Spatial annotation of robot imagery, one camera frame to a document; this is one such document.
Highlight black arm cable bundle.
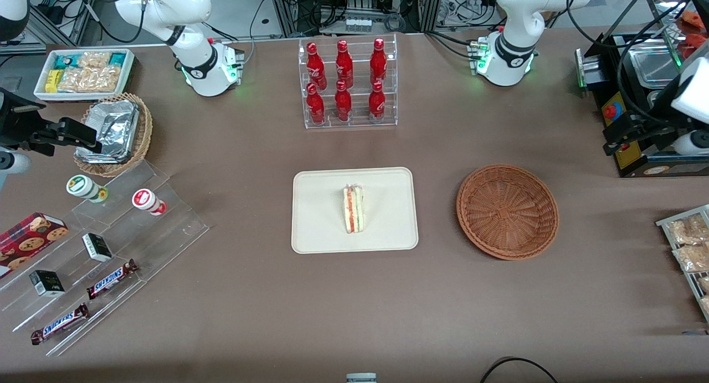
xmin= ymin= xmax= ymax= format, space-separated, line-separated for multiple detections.
xmin=565 ymin=0 xmax=690 ymax=130

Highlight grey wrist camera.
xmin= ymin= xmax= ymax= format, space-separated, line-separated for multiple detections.
xmin=672 ymin=130 xmax=709 ymax=157
xmin=0 ymin=150 xmax=32 ymax=191

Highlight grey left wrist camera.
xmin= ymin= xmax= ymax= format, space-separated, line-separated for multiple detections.
xmin=672 ymin=130 xmax=709 ymax=157

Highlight red cookie box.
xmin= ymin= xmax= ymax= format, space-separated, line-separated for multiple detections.
xmin=0 ymin=212 xmax=70 ymax=279

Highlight clear acrylic step display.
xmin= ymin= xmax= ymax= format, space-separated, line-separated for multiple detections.
xmin=0 ymin=160 xmax=210 ymax=357

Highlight black food warmer yellow panel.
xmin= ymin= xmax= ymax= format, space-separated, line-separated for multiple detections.
xmin=575 ymin=0 xmax=709 ymax=178

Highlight triangle sandwich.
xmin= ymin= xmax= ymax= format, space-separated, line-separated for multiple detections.
xmin=342 ymin=185 xmax=365 ymax=234

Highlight aluminium frame structure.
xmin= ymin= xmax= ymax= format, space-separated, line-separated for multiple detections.
xmin=269 ymin=0 xmax=444 ymax=38

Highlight clear acrylic bottle rack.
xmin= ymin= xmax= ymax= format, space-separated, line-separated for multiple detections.
xmin=298 ymin=34 xmax=398 ymax=130

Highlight oval tan wicker basket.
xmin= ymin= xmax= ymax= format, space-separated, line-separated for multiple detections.
xmin=74 ymin=92 xmax=153 ymax=178

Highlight red lid white cup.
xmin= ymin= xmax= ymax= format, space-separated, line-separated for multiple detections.
xmin=132 ymin=188 xmax=167 ymax=216

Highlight red food pieces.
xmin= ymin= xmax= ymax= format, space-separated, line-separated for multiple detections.
xmin=679 ymin=9 xmax=709 ymax=59

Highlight brown Snickers bar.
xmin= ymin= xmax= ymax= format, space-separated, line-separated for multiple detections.
xmin=30 ymin=303 xmax=90 ymax=346
xmin=86 ymin=259 xmax=139 ymax=300

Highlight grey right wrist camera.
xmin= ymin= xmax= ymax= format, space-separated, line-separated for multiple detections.
xmin=0 ymin=150 xmax=32 ymax=191

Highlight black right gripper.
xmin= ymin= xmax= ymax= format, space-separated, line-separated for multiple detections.
xmin=0 ymin=90 xmax=104 ymax=154

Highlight small black carton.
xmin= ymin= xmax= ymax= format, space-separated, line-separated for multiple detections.
xmin=29 ymin=270 xmax=65 ymax=298
xmin=82 ymin=233 xmax=113 ymax=263

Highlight white snack bin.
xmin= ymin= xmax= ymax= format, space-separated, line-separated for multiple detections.
xmin=33 ymin=48 xmax=136 ymax=104

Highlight round brown wicker basket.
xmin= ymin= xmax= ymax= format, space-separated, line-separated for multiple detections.
xmin=456 ymin=164 xmax=560 ymax=261

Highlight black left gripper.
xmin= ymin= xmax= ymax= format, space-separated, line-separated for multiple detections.
xmin=603 ymin=114 xmax=693 ymax=155

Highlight tray of snack bags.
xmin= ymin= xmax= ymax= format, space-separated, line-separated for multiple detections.
xmin=656 ymin=205 xmax=709 ymax=323

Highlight stainless steel pan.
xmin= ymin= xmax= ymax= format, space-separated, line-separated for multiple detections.
xmin=629 ymin=39 xmax=683 ymax=90

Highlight black looped cable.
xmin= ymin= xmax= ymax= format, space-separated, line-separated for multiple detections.
xmin=479 ymin=357 xmax=560 ymax=383

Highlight cream rectangular plastic tray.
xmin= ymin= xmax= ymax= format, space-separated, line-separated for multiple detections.
xmin=291 ymin=167 xmax=419 ymax=254

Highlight clear rice cracker bag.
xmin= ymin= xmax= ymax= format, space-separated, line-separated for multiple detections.
xmin=78 ymin=50 xmax=112 ymax=71
xmin=58 ymin=67 xmax=120 ymax=93

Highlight stacked foil containers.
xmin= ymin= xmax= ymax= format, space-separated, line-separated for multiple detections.
xmin=76 ymin=100 xmax=140 ymax=164

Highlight green lid white cup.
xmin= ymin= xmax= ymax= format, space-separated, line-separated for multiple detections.
xmin=66 ymin=175 xmax=109 ymax=203

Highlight red cola bottle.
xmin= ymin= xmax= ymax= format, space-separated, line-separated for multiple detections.
xmin=335 ymin=80 xmax=353 ymax=122
xmin=306 ymin=42 xmax=327 ymax=91
xmin=306 ymin=83 xmax=326 ymax=125
xmin=368 ymin=81 xmax=386 ymax=122
xmin=335 ymin=39 xmax=354 ymax=90
xmin=369 ymin=38 xmax=388 ymax=87

